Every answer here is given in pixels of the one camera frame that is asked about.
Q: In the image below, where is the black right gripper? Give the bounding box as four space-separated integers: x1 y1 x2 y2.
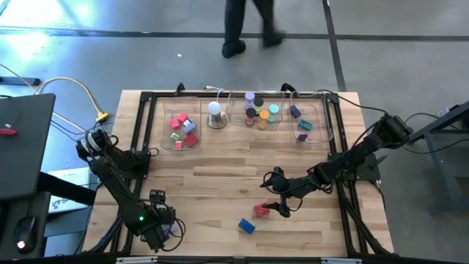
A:
259 166 317 219

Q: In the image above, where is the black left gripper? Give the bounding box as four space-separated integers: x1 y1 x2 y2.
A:
141 189 177 253

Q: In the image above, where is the blue digital timer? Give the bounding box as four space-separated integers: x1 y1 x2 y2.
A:
237 218 256 235

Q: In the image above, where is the orange sand timer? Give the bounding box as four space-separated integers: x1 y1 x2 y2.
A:
256 109 271 130

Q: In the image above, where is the teal sand timer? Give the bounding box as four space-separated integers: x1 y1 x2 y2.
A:
266 103 281 124

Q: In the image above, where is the black-capped red sand timer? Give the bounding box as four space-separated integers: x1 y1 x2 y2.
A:
244 107 257 127

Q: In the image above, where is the red wall charger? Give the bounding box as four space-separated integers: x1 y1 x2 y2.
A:
182 133 200 148

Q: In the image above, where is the clear plastic bin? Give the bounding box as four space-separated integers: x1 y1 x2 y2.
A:
160 95 202 152
289 89 335 144
226 89 286 128

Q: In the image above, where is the white bulb brass lamp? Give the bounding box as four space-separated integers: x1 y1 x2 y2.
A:
206 101 228 131

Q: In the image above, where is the white printed box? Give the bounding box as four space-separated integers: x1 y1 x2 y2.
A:
47 167 92 214

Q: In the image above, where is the black computer mouse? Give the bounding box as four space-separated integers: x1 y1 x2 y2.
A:
13 215 37 254

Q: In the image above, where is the dark grey desk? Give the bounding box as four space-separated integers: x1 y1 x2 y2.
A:
0 93 56 201

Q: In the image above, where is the black side table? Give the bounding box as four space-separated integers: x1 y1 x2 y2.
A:
0 190 52 260

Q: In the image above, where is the person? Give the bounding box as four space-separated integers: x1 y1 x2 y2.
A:
221 0 288 59

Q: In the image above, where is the grey metal table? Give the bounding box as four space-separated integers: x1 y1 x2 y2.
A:
405 100 469 216

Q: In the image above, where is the black floor bar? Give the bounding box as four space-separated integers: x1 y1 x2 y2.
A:
0 76 41 87

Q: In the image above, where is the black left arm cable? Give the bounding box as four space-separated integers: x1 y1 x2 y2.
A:
148 199 187 253

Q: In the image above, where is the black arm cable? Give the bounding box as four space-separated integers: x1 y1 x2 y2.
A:
148 199 187 253
262 175 334 213

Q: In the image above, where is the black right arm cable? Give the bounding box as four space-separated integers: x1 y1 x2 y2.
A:
262 175 334 213

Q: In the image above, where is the silver mount bracket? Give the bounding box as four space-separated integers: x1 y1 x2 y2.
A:
116 256 158 264
320 257 363 264

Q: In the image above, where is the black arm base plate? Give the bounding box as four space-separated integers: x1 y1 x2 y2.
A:
328 152 388 182
90 148 153 180

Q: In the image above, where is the yellow extension cable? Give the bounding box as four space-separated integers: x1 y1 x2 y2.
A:
34 76 111 122
0 62 87 133

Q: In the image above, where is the white lamp cable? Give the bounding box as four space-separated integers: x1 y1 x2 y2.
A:
204 85 225 104

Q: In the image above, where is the black metal table frame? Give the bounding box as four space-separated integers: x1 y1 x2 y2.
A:
86 90 395 257

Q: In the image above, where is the black floor cable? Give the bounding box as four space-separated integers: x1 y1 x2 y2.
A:
397 109 469 157

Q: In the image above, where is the red-handled screwdriver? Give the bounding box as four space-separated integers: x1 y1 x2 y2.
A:
0 109 25 137

